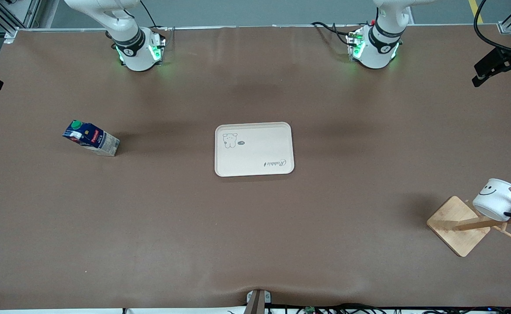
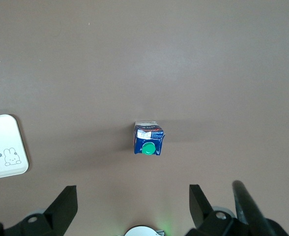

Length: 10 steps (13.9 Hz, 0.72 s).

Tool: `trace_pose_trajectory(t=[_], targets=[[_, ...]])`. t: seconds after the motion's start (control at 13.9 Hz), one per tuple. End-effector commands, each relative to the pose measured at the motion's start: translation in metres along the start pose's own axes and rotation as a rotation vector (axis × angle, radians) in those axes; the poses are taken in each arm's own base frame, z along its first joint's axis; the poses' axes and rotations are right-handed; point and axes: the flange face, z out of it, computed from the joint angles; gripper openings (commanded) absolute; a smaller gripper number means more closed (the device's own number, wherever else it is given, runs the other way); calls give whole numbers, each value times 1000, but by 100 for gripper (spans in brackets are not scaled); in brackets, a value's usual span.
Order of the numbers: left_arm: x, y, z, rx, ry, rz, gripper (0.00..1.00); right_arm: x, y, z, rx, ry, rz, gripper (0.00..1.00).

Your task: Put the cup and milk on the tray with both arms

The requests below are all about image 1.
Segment white smiley cup black handle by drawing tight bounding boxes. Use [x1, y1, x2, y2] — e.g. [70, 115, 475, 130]
[472, 178, 511, 222]

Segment blue milk carton green cap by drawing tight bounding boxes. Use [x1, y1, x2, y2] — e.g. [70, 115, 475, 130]
[62, 120, 120, 157]

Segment beige rabbit print tray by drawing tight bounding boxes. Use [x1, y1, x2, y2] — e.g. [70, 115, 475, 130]
[214, 122, 295, 177]

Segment wooden mug stand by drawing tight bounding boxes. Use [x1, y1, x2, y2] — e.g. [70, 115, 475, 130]
[426, 187, 511, 258]

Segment brown table cover sheet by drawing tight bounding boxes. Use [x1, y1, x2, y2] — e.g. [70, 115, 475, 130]
[0, 25, 511, 311]

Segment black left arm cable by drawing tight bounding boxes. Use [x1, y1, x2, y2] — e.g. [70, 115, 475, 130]
[473, 0, 511, 55]

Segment aluminium frame with black bars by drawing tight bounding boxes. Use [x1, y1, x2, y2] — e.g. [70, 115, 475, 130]
[0, 0, 42, 44]

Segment black left base cable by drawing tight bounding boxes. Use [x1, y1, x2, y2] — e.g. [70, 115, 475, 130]
[311, 22, 356, 46]

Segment black base cable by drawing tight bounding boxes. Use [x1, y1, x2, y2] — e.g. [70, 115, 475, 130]
[311, 22, 356, 46]
[140, 0, 175, 31]

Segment black right base cable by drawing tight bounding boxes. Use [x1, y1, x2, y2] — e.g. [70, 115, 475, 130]
[140, 0, 175, 31]

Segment metal table edge bracket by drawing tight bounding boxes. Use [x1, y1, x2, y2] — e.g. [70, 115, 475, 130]
[246, 289, 272, 314]

